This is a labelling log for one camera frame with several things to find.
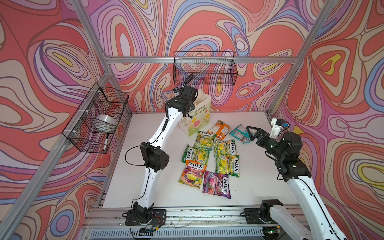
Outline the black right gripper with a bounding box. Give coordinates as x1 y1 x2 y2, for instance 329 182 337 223
245 125 285 160

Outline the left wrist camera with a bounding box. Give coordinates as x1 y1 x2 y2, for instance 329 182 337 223
173 86 184 96

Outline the green candy bag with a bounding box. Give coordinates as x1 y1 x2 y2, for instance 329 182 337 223
194 131 216 151
182 145 210 165
216 155 240 178
214 139 237 157

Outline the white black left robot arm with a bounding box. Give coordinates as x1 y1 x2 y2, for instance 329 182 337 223
130 86 198 223

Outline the green candy bag top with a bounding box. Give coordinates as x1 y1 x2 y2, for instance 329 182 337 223
194 131 216 151

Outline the orange fruits candy bag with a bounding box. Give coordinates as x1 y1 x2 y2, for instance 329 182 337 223
178 161 207 189

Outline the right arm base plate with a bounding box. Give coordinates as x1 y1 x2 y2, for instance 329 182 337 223
240 208 271 225

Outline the black marker pen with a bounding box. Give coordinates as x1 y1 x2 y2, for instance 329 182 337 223
103 134 109 152

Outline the teal candy bag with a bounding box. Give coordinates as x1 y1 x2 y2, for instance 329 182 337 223
230 125 251 144

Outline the silver tape roll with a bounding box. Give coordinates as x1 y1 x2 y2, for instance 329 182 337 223
96 114 118 126

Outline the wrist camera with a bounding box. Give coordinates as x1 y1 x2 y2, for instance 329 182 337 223
173 86 184 96
270 118 290 140

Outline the black wire basket wall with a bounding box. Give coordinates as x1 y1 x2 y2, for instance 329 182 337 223
173 50 238 87
62 83 129 154

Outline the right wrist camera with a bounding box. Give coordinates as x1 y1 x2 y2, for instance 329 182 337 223
270 118 290 140

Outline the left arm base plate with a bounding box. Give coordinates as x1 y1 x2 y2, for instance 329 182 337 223
122 209 167 227

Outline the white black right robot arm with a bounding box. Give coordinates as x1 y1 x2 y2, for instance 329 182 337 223
247 126 347 240

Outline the aluminium front rail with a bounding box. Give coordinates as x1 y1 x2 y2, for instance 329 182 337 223
85 205 325 229

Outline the black wire basket back wall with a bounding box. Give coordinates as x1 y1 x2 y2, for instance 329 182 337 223
173 50 238 87

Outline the white floral paper bag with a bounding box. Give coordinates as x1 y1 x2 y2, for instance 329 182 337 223
179 89 212 137

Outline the purple berries candy bag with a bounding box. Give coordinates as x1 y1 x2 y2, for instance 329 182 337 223
203 171 232 199

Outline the black wire basket left wall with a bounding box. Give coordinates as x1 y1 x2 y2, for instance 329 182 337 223
62 83 129 154

